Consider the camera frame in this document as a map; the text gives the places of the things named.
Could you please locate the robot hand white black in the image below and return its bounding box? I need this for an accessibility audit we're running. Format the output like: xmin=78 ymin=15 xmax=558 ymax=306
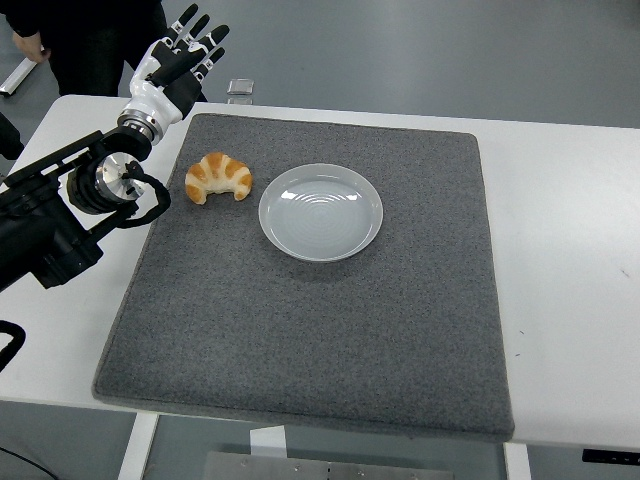
xmin=122 ymin=3 xmax=231 ymax=133

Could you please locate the croissant bread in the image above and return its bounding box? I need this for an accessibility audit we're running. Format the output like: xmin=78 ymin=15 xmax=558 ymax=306
xmin=184 ymin=152 xmax=254 ymax=205

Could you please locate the pale grey round plate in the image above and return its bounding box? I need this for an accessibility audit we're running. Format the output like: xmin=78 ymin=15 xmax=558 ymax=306
xmin=257 ymin=163 xmax=385 ymax=264

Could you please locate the person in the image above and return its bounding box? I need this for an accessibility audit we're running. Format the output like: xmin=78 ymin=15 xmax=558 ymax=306
xmin=0 ymin=0 xmax=169 ymax=99

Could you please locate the person's hand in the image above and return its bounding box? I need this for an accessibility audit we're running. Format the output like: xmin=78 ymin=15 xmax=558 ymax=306
xmin=12 ymin=30 xmax=52 ymax=64

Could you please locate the grey felt mat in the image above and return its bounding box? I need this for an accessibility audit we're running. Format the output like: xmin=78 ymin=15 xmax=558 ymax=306
xmin=91 ymin=112 xmax=516 ymax=444

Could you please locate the white table leg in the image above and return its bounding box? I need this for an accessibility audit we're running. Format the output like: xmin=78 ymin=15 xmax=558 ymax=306
xmin=118 ymin=413 xmax=160 ymax=480
xmin=503 ymin=442 xmax=532 ymax=480

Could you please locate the black table control panel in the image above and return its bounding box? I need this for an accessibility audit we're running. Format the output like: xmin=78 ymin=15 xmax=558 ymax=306
xmin=582 ymin=448 xmax=640 ymax=464

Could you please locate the white metal frame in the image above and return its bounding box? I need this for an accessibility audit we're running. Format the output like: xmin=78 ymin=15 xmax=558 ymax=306
xmin=0 ymin=53 xmax=39 ymax=99

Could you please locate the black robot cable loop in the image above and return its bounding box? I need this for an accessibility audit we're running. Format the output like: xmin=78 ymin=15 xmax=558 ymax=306
xmin=0 ymin=321 xmax=27 ymax=374

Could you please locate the black floor cable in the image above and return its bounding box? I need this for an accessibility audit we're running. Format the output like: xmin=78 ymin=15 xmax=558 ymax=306
xmin=0 ymin=439 xmax=57 ymax=480

